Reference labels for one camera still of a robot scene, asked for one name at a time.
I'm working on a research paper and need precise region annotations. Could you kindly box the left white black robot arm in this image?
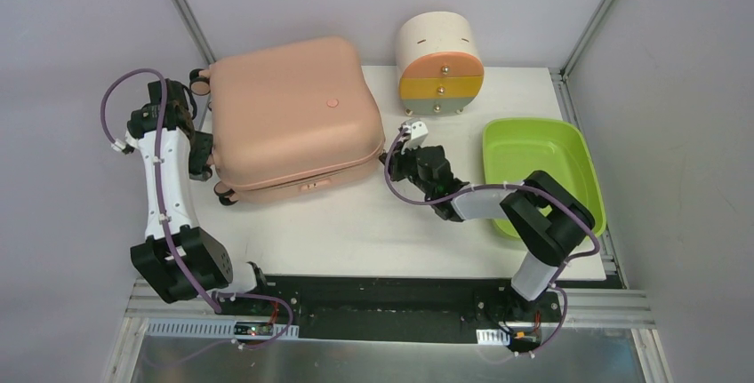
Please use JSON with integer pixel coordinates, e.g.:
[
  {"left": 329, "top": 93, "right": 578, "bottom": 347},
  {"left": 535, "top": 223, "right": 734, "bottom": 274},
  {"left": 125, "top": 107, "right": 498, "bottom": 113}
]
[{"left": 126, "top": 79, "right": 271, "bottom": 316}]

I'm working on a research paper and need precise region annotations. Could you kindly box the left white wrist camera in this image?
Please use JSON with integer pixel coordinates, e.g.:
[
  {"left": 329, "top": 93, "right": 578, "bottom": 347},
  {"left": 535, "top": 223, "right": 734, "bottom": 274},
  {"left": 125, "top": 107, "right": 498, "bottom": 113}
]
[{"left": 111, "top": 139, "right": 134, "bottom": 155}]

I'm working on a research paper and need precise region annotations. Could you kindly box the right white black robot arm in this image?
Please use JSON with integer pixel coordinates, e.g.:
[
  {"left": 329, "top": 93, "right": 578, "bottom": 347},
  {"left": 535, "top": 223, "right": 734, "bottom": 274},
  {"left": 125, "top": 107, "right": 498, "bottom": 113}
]
[{"left": 379, "top": 143, "right": 597, "bottom": 321}]

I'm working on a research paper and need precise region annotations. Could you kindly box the cream three-drawer round cabinet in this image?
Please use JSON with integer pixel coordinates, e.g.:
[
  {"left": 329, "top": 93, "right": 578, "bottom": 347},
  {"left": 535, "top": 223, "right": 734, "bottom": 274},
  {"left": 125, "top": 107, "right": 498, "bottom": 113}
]
[{"left": 395, "top": 12, "right": 485, "bottom": 116}]

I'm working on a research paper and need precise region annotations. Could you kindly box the pink hard-shell suitcase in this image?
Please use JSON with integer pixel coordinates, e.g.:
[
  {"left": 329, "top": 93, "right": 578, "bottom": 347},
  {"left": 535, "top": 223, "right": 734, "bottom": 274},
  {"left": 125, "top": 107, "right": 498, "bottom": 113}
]
[{"left": 189, "top": 36, "right": 385, "bottom": 206}]

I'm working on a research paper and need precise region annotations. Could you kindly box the green plastic tray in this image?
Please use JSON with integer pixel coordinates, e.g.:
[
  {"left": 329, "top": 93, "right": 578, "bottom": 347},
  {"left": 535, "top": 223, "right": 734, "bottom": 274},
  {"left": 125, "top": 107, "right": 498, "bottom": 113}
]
[{"left": 482, "top": 117, "right": 606, "bottom": 236}]

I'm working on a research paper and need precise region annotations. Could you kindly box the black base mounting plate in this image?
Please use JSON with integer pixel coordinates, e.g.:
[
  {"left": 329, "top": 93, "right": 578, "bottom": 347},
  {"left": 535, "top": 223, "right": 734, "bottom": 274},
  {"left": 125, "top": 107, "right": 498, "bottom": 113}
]
[{"left": 221, "top": 275, "right": 562, "bottom": 344}]

